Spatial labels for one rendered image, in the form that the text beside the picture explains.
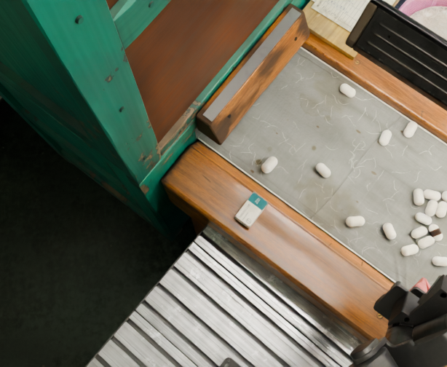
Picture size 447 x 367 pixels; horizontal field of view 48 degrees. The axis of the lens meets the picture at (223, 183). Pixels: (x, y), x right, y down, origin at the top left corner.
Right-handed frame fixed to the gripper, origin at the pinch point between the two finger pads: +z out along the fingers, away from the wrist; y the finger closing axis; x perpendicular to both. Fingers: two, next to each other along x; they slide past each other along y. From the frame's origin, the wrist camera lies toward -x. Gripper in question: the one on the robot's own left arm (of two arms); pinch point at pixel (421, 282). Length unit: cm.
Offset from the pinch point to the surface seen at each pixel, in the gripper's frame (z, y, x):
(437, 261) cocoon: 12.7, -3.0, 2.4
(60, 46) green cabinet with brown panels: -40, 48, -25
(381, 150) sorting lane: 23.7, 17.2, -4.7
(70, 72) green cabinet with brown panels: -38, 48, -21
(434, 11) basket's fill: 51, 25, -27
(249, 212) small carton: -0.2, 30.6, 9.6
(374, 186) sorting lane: 18.2, 14.3, 0.0
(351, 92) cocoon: 26.9, 29.1, -9.9
